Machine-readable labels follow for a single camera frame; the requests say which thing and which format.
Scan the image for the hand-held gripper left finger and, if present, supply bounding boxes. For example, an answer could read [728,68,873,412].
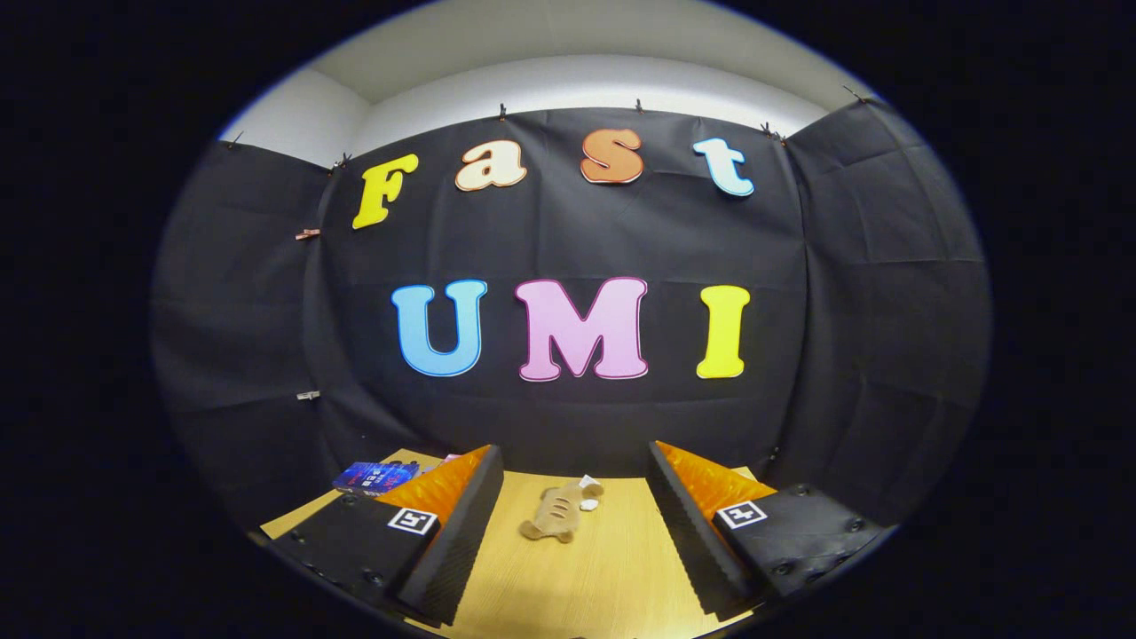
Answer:
[271,444,505,627]

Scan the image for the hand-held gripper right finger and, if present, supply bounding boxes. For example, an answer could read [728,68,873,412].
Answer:
[647,440,893,622]

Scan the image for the brown plush toy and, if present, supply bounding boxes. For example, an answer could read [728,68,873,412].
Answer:
[519,475,605,543]

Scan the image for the dark blue book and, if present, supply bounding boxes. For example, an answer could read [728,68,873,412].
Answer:
[333,461,420,496]

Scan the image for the black backdrop cloth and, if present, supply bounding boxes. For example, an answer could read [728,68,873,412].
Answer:
[151,96,992,533]

